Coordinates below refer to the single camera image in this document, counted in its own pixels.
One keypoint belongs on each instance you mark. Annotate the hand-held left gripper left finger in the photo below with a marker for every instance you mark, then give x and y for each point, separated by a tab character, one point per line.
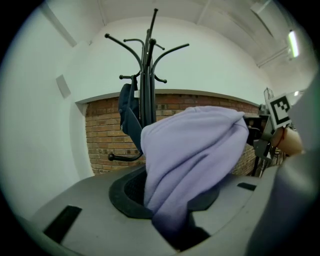
100	225

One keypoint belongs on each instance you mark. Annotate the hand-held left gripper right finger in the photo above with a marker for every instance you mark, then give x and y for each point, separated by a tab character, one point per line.
232	200

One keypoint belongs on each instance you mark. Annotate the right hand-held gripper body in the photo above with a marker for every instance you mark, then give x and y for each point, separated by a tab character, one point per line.
280	110

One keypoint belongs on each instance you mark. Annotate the purple clothes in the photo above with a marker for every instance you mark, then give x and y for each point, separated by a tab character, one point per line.
190	155

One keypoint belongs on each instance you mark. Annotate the black coat rack stand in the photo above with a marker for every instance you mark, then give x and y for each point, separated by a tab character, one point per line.
146	87

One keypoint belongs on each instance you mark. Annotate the person's right forearm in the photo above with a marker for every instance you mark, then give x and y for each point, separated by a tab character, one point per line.
290	142

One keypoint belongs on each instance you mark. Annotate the ceiling tube light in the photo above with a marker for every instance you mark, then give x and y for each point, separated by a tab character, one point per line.
293	43

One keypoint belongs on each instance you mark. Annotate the navy blue cap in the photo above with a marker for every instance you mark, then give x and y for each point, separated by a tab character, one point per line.
128	117

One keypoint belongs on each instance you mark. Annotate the grey square wall panel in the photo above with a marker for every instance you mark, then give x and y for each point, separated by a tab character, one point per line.
63	86

